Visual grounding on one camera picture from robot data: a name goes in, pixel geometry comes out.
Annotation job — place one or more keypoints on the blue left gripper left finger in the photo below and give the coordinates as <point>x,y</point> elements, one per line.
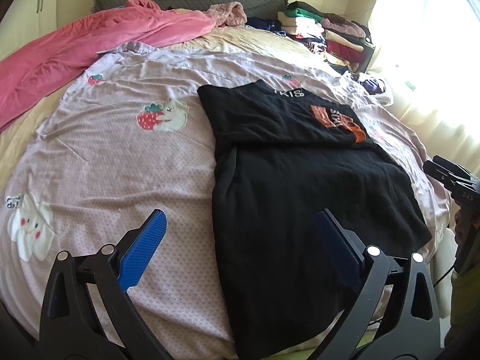
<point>140,248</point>

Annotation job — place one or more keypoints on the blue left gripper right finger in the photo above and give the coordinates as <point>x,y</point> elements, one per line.
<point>342,248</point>

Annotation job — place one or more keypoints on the black sweater orange patches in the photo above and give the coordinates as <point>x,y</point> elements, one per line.
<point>281,157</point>

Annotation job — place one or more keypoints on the stack of folded clothes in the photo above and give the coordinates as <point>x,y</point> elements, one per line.
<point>343,43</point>

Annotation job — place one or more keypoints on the right hand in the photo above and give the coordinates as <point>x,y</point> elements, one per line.
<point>460,227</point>

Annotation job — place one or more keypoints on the pink strawberry print quilt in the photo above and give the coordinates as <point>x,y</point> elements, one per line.
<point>130,135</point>

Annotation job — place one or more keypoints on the pink plush blanket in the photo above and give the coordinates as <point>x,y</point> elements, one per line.
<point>48,63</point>

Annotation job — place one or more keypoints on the beige bed sheet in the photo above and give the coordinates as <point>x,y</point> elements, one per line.
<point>16,137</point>

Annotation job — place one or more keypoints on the dark blue garment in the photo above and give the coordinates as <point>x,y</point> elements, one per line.
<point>270,25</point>

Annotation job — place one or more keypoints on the pink knitted garment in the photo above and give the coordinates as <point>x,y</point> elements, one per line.
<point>230,14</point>

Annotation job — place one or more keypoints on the white built-in wardrobe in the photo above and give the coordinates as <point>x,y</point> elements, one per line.
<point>25,21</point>

